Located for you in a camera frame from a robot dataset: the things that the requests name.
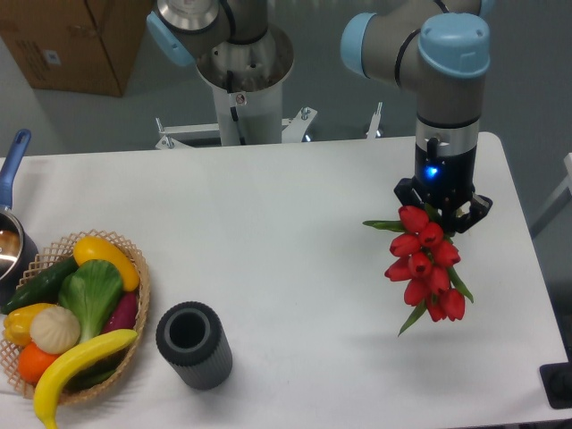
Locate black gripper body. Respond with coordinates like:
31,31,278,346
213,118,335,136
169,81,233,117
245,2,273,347
413,130,476,210

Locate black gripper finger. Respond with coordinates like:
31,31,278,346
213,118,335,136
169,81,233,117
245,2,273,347
452,193,493,233
394,178,423,208

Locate red tulip bouquet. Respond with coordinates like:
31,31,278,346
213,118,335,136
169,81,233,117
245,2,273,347
363,206,474,334

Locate grey robot arm, blue caps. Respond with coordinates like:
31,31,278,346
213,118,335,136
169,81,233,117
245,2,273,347
147,1,492,233

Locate black device at table edge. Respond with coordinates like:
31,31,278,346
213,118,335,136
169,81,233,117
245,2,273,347
539,362,571,409

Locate dark grey ribbed vase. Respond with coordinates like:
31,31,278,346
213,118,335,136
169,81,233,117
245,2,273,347
156,301,233,391

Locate purple sweet potato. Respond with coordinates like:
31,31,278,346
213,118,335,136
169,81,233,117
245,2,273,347
101,292,138,333

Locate green bok choy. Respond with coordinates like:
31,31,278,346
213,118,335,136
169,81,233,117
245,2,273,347
58,260,123,343

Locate cardboard box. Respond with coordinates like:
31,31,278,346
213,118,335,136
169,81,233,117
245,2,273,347
1,1,153,97

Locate woven wicker basket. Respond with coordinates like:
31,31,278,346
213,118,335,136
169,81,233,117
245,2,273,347
1,230,150,405

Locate green cucumber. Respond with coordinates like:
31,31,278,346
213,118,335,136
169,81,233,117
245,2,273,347
1,257,78,315

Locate cream steamed bun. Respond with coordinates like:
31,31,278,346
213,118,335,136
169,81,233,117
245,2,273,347
29,306,80,355

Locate yellow banana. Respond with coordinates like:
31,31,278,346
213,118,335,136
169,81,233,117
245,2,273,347
33,329,139,429

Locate yellow bell pepper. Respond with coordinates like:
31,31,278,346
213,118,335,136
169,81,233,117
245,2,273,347
3,303,55,347

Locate orange fruit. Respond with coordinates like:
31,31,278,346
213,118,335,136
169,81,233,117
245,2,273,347
18,341,59,385

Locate white frame at right edge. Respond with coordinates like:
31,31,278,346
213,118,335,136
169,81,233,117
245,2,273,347
529,153,571,240

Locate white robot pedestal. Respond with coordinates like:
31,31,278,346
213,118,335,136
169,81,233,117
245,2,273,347
147,13,317,149

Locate blue handled saucepan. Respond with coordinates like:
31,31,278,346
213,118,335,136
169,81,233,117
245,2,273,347
1,129,38,306

